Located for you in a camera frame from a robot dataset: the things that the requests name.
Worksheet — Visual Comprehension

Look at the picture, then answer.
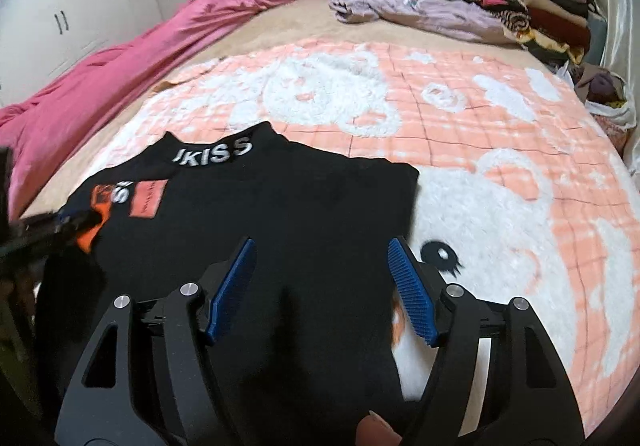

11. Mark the pink and white fluffy blanket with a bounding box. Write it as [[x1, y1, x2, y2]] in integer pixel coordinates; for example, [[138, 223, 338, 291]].
[[75, 38, 637, 446]]

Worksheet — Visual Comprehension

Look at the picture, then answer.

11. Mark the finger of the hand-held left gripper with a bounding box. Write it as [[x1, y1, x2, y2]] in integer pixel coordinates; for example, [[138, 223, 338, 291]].
[[10, 208, 103, 257]]

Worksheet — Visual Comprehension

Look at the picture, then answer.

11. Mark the lilac garment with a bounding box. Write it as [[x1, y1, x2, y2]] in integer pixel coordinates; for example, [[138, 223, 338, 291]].
[[328, 0, 517, 45]]

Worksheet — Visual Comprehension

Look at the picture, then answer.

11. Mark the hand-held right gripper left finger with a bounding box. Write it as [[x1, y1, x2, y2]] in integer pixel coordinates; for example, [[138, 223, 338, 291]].
[[54, 236, 258, 446]]

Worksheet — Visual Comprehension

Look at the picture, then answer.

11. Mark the white shiny curtain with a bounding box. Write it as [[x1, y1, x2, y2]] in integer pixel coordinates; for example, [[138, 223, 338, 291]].
[[589, 0, 640, 167]]

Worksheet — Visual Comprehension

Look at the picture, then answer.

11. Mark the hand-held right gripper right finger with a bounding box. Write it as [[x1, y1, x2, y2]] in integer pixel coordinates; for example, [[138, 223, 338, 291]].
[[387, 237, 586, 446]]

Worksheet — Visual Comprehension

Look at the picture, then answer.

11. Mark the beige bed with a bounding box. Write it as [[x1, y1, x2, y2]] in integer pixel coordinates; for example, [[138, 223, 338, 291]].
[[20, 0, 566, 222]]

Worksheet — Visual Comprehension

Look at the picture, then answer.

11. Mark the person's right hand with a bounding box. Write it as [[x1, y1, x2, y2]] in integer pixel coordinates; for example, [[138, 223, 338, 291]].
[[356, 410, 403, 446]]

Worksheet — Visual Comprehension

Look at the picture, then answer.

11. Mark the pink quilt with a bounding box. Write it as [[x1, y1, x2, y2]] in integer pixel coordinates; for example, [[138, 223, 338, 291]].
[[0, 0, 304, 223]]

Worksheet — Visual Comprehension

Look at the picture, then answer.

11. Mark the bag of clothes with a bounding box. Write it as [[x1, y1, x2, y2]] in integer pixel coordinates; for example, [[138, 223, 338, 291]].
[[574, 63, 637, 129]]

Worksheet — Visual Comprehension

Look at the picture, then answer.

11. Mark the black shirt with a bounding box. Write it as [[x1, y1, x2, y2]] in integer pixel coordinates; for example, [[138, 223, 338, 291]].
[[34, 121, 421, 446]]

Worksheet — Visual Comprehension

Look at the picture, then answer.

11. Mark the pile of folded clothes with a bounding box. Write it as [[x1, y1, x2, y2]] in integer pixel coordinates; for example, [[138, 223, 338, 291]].
[[452, 0, 594, 68]]

